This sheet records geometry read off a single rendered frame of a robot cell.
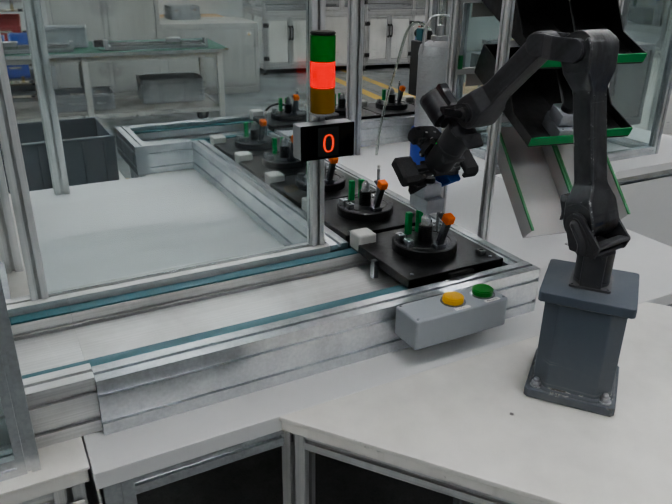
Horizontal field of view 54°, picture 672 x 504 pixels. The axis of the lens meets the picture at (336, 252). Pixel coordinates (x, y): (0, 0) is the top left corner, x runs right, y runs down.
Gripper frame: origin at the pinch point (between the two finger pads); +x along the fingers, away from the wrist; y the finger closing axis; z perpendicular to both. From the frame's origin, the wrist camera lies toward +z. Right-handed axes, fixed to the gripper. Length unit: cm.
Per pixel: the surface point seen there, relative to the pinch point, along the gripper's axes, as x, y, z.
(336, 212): 28.5, 6.5, 12.3
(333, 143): -1.3, 17.8, 11.4
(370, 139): 90, -57, 78
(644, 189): 56, -137, 16
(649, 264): 12, -60, -26
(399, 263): 8.4, 9.0, -13.4
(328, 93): -9.2, 19.0, 17.8
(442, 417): -4, 22, -47
